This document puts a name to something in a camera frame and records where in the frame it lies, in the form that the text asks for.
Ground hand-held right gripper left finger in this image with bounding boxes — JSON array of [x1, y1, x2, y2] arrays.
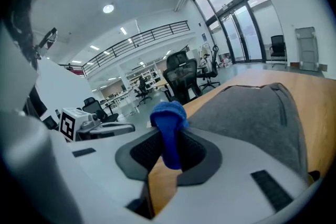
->
[[0, 110, 163, 224]]

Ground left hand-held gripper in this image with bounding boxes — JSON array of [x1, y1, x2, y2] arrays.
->
[[59, 107, 136, 143]]

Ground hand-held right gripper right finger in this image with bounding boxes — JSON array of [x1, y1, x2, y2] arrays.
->
[[154, 127, 323, 224]]

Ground blue cloth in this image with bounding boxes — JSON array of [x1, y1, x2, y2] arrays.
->
[[149, 101, 189, 170]]

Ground grey backpack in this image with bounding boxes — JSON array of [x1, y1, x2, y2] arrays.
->
[[187, 82, 321, 187]]

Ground black swivel chair with armrests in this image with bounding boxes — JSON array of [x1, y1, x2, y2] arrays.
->
[[82, 97, 119, 124]]

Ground round wooden table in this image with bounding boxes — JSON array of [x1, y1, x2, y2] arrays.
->
[[153, 79, 171, 91]]

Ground black mesh office chair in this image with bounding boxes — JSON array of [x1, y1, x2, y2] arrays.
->
[[162, 51, 203, 105]]

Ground black balcony railing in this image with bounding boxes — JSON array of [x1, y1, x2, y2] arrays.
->
[[82, 20, 190, 77]]

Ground white office chair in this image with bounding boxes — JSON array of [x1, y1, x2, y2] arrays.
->
[[198, 43, 213, 74]]

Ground black high-back office chair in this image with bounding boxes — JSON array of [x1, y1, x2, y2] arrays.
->
[[196, 44, 221, 92]]

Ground clear water jug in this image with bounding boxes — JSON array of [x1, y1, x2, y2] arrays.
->
[[220, 56, 232, 69]]

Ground black visitor chair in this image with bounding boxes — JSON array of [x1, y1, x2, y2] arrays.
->
[[269, 35, 288, 69]]

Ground black framed glass doors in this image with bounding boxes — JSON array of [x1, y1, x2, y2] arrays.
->
[[193, 0, 288, 63]]

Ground grey folded table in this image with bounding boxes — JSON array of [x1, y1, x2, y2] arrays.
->
[[294, 26, 320, 71]]

